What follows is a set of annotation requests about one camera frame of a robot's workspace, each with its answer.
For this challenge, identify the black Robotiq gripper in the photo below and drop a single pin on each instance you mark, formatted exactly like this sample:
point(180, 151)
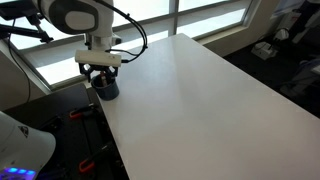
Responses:
point(96, 68)

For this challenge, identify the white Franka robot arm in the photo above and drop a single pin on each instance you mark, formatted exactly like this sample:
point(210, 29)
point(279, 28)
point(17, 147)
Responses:
point(100, 20)

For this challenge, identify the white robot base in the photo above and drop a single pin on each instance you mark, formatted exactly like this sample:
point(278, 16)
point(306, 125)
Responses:
point(23, 146)

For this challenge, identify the dark teal mug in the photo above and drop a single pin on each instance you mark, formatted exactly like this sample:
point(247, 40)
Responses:
point(108, 93)

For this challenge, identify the black robot cart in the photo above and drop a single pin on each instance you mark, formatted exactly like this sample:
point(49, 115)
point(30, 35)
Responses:
point(50, 103)

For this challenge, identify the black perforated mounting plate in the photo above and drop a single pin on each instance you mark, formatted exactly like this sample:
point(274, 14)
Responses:
point(70, 143)

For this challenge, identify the white floor device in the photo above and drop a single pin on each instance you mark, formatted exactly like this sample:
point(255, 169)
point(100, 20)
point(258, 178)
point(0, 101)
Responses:
point(263, 51)

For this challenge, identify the grey window frame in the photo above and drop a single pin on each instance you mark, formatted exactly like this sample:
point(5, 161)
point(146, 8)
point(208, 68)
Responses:
point(173, 16)

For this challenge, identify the black mounted camera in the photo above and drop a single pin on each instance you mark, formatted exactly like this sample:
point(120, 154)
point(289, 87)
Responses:
point(16, 10)

